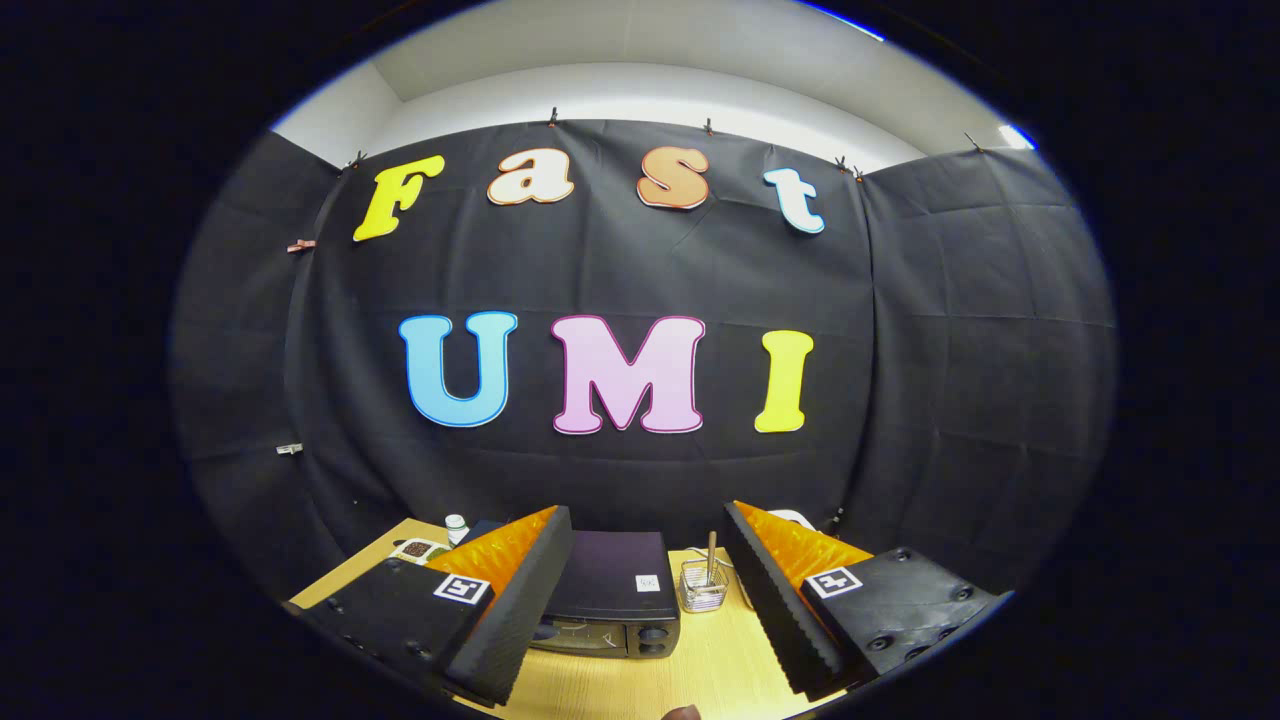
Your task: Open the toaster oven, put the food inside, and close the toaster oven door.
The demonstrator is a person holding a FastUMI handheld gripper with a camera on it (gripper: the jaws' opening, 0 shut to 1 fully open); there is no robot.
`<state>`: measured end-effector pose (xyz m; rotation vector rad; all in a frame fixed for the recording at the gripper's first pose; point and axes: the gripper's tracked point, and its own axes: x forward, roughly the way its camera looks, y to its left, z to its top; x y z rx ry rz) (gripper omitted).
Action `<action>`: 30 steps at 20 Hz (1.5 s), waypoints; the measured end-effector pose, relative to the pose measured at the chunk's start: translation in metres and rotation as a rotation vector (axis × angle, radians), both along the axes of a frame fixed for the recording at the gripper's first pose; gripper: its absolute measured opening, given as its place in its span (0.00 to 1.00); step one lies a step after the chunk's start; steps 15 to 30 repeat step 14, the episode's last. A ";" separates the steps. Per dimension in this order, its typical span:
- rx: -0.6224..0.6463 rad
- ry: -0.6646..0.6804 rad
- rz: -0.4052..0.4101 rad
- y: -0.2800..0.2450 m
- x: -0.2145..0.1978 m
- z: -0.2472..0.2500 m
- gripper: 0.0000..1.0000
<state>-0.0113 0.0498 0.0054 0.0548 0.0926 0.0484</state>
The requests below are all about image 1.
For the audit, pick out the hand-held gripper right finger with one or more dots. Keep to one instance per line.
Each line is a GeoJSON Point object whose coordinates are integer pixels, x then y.
{"type": "Point", "coordinates": [775, 610]}

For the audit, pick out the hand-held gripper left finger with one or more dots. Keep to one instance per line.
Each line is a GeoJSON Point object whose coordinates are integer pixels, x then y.
{"type": "Point", "coordinates": [520, 610]}

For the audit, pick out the black toaster oven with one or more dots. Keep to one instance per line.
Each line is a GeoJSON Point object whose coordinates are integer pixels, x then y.
{"type": "Point", "coordinates": [610, 575]}

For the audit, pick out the white toaster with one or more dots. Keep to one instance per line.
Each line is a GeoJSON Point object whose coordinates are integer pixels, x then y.
{"type": "Point", "coordinates": [792, 518]}

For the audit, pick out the wooden stick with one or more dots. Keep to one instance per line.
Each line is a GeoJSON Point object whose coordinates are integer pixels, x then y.
{"type": "Point", "coordinates": [711, 555]}

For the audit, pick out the small white bottle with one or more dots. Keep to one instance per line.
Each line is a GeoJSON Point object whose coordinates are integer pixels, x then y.
{"type": "Point", "coordinates": [456, 530]}

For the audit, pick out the white dish with seeds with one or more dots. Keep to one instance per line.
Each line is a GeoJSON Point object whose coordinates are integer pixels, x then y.
{"type": "Point", "coordinates": [415, 550]}

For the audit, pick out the row of black cloth clips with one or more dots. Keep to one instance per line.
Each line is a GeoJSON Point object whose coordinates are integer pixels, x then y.
{"type": "Point", "coordinates": [552, 118]}

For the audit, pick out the small ceiling light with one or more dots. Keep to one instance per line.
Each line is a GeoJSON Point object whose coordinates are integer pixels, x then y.
{"type": "Point", "coordinates": [1017, 137]}

